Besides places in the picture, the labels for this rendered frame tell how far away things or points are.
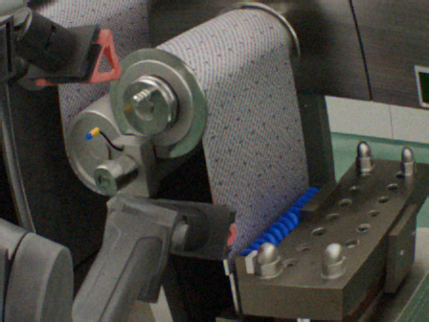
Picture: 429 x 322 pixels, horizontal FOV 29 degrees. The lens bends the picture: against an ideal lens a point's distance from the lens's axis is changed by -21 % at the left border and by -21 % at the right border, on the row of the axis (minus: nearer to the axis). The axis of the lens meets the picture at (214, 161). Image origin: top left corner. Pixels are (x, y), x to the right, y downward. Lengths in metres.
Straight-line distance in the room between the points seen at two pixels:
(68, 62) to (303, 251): 0.45
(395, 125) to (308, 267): 2.95
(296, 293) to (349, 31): 0.44
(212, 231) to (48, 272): 0.87
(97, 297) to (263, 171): 0.56
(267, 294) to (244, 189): 0.16
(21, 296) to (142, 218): 0.72
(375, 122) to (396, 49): 2.81
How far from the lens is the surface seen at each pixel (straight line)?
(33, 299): 0.32
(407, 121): 4.12
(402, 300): 1.35
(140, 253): 0.95
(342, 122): 4.29
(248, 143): 1.30
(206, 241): 1.20
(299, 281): 1.21
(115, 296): 0.86
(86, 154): 1.35
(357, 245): 1.27
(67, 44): 1.03
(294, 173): 1.42
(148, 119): 1.23
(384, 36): 1.41
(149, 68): 1.22
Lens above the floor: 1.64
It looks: 22 degrees down
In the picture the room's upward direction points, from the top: 9 degrees counter-clockwise
